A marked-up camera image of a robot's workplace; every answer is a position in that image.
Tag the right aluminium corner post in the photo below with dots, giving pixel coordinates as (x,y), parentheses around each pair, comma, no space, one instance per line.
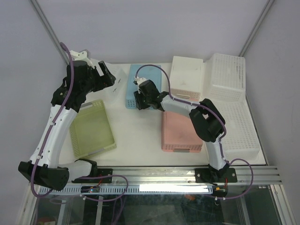
(255,30)

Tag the translucent white shallow basket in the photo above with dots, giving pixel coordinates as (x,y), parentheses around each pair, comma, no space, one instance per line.
(112,93)

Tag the large white perforated basket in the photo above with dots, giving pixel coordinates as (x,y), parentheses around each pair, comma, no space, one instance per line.
(225,78)

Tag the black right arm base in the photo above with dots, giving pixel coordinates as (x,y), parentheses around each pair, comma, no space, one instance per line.
(210,175)

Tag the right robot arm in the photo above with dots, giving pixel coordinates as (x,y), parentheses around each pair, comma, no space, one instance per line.
(207,121)

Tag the aluminium front rail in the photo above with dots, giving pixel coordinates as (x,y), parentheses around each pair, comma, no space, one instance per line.
(241,175)

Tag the aluminium corner post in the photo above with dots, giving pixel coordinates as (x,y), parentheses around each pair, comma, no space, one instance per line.
(255,30)
(48,28)

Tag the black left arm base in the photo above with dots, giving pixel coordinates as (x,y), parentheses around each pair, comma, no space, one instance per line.
(93,177)

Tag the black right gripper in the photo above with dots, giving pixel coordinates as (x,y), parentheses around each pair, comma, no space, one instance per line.
(140,106)

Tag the white slotted cable duct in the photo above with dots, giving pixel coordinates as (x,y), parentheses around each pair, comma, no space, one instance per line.
(143,189)

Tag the pink plastic basket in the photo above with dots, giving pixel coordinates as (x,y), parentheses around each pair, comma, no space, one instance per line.
(178,134)

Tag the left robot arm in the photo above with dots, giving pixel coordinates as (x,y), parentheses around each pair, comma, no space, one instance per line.
(43,166)

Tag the yellow green plastic basket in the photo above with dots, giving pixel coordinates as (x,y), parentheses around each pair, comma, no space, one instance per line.
(90,131)

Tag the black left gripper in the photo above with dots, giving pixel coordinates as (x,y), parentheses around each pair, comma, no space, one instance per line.
(107,80)

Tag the cream white small basket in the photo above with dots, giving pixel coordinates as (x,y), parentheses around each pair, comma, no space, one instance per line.
(186,77)

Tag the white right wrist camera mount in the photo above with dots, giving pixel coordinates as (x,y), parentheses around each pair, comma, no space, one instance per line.
(138,81)

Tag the left aluminium corner post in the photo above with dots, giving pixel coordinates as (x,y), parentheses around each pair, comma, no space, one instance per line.
(48,28)

